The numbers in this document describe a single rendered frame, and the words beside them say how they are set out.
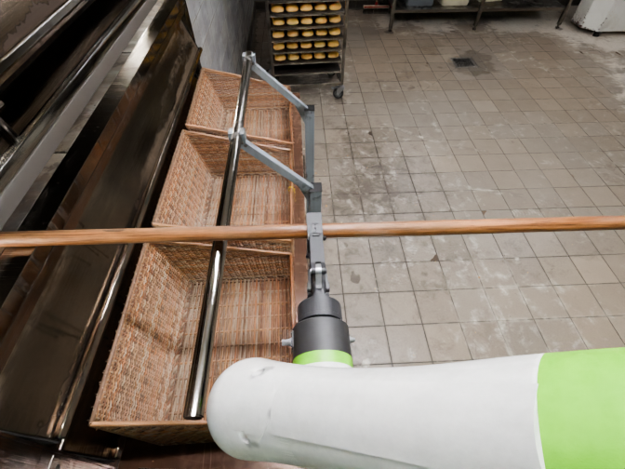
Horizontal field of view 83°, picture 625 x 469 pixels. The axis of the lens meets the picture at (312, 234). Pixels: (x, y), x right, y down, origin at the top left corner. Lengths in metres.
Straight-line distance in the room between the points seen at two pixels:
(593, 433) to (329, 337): 0.38
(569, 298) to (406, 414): 2.21
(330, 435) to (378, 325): 1.65
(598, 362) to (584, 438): 0.04
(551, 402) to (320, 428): 0.17
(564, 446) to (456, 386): 0.06
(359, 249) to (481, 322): 0.77
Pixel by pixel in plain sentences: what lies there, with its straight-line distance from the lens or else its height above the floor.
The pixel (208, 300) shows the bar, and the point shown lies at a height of 1.17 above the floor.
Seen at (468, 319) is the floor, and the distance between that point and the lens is 2.11.
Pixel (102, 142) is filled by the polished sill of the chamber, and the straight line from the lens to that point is 1.14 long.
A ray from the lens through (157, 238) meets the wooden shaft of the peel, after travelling 0.76.
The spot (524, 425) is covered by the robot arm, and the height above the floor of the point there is 1.53.
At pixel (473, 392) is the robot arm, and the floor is 1.50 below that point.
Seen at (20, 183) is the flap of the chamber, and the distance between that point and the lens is 0.64.
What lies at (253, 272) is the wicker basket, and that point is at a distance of 1.35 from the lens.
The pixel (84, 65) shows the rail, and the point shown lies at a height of 1.44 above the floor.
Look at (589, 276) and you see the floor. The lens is 2.62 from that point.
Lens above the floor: 1.74
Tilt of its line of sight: 50 degrees down
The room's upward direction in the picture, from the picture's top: straight up
